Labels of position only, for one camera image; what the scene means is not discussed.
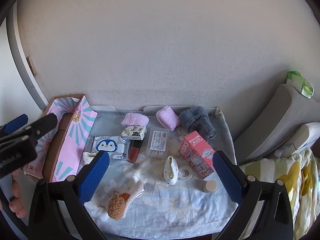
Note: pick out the blue floral cloth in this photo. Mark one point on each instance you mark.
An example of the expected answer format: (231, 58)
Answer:
(162, 205)

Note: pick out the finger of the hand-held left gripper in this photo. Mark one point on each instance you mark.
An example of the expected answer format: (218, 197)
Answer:
(15, 124)
(43, 126)

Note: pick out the brown cardboard box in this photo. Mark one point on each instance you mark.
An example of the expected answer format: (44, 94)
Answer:
(56, 155)

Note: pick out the pink fluffy sock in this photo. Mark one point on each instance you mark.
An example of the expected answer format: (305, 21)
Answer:
(133, 120)
(167, 117)

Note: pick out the grey door frame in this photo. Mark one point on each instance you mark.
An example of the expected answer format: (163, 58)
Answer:
(25, 67)

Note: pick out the white dotted baby shoe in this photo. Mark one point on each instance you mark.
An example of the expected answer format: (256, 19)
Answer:
(170, 171)

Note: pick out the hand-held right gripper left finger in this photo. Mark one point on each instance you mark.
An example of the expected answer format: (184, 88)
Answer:
(95, 175)

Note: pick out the red lipstick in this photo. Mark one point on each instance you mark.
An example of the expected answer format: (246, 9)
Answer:
(135, 151)

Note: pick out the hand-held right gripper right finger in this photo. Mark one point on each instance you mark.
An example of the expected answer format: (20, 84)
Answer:
(227, 177)

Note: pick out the yellow floral blanket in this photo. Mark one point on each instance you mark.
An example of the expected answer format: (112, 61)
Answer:
(287, 182)

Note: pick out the grey fluffy cloth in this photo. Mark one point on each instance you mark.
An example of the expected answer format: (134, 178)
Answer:
(197, 121)

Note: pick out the green plastic packet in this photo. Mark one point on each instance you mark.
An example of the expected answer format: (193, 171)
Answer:
(301, 83)

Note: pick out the grey pillow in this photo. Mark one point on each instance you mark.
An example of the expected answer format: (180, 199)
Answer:
(270, 120)

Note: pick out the person's left hand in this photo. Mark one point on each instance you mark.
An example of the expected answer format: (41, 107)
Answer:
(18, 200)

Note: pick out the small white cloth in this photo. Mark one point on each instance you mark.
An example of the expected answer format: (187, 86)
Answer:
(88, 157)

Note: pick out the clear tape roll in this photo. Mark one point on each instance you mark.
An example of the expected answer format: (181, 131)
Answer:
(181, 173)

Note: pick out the white floral tissue pack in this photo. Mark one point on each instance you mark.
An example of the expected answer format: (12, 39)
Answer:
(133, 132)

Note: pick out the clear plastic box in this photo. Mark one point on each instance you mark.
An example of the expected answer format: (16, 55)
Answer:
(157, 142)

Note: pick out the pink building block box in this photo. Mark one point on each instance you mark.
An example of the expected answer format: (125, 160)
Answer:
(197, 155)

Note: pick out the white pillow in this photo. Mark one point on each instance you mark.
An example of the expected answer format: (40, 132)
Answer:
(301, 136)

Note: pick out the brown white plush toy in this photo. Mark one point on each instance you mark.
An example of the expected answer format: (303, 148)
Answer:
(120, 202)

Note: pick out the small beige cylinder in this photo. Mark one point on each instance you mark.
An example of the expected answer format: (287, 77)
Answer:
(208, 186)

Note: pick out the brown cardboard strip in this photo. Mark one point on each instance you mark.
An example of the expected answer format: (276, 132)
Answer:
(32, 66)

